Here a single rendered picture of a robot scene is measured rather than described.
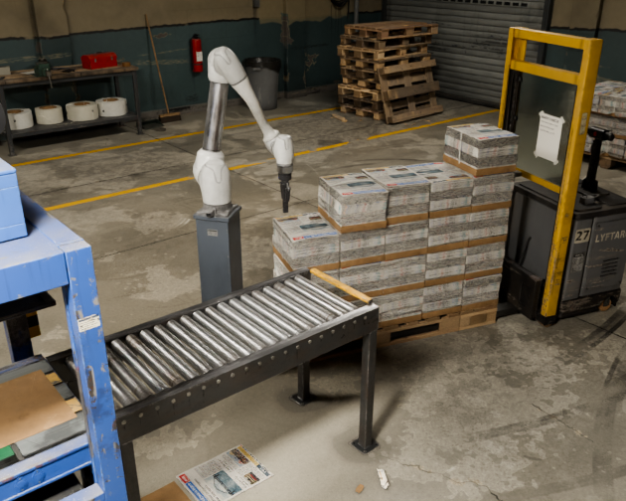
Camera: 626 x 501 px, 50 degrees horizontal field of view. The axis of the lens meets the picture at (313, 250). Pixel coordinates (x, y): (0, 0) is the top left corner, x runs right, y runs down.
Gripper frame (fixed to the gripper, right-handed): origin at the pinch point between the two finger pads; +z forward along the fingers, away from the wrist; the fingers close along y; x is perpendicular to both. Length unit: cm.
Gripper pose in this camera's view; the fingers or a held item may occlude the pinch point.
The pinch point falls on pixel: (285, 206)
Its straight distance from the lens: 382.4
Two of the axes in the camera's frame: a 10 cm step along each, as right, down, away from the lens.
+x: -9.3, 1.5, -3.3
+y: -3.6, -3.8, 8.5
